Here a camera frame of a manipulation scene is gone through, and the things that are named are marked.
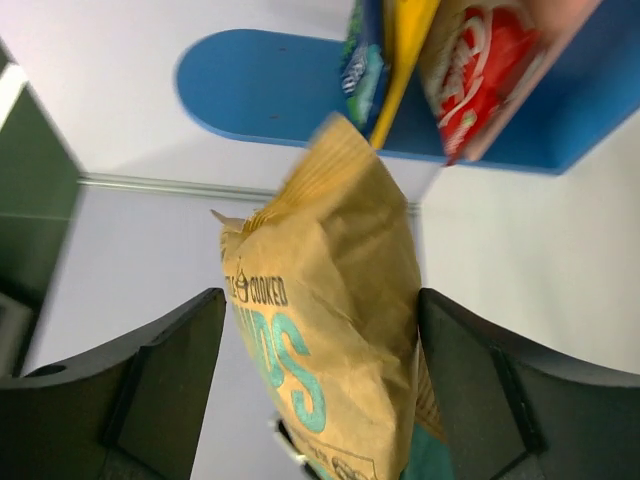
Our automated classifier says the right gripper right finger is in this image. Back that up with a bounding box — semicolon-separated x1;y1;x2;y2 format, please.
417;288;639;479

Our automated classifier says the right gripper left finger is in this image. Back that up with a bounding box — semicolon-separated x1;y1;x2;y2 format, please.
1;288;226;479

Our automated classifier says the yellow chips bag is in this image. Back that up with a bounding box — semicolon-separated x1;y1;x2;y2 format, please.
220;114;453;479

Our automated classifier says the red Chuba bag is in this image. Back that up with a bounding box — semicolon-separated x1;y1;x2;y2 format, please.
417;1;544;166

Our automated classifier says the blue Burts sea salt bag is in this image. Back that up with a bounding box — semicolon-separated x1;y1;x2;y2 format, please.
340;0;391;136

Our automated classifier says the blue shelf with coloured boards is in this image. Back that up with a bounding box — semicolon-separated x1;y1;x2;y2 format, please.
176;0;639;174

